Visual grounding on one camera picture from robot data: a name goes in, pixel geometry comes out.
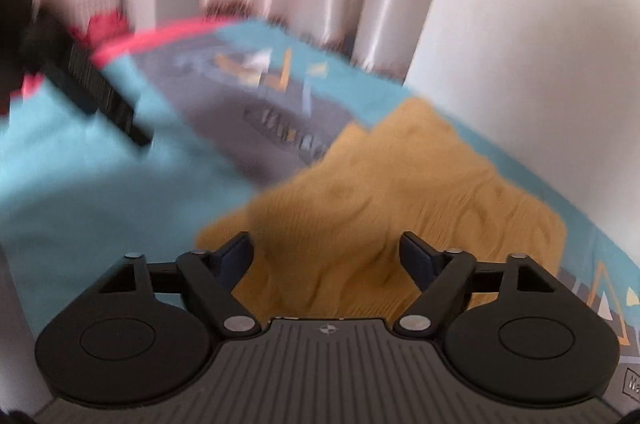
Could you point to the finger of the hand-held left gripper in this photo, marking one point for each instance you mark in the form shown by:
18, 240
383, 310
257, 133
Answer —
105, 99

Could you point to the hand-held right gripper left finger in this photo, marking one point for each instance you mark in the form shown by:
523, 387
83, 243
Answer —
235, 256

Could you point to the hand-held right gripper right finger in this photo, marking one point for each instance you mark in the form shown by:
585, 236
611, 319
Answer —
417, 256

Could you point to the red cloth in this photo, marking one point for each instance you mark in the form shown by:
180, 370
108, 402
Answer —
107, 25

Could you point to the blue printed bed sheet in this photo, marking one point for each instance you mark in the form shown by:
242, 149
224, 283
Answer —
75, 184

